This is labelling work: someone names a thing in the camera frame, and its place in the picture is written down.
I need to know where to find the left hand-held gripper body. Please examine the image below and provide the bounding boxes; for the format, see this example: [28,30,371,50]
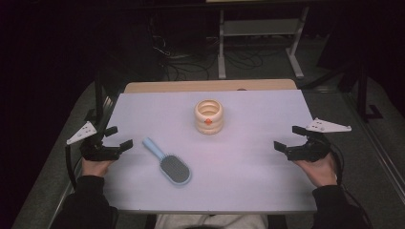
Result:
[66,120,123,162]

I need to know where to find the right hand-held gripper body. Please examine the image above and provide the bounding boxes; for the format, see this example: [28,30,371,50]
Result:
[286,117,353,163]

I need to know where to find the light blue hairbrush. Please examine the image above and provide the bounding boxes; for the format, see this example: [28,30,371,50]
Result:
[141,136,193,186]

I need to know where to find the cream ribbed round holder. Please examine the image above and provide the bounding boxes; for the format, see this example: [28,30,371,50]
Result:
[194,98,224,135]

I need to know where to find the person's left hand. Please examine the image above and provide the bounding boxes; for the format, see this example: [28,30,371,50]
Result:
[80,156,116,178]

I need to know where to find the person's right hand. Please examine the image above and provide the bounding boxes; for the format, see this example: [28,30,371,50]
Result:
[292,152,339,189]

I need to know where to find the black metal stand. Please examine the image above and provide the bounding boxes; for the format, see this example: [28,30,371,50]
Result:
[84,71,128,128]
[356,61,385,122]

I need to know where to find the light wooden table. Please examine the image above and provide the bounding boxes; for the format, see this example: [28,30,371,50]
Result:
[123,78,299,94]

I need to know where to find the white metal stand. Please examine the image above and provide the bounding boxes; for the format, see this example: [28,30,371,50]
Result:
[217,6,310,80]

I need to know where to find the left hand-held gripper cable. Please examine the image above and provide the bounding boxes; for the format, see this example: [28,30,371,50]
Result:
[65,144,84,192]

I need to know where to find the hand-held gripper cable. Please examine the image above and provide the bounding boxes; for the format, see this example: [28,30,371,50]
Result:
[65,144,84,192]
[329,142,373,229]

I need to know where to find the right hand-held gripper cable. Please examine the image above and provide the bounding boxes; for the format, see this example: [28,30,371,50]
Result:
[329,142,373,229]

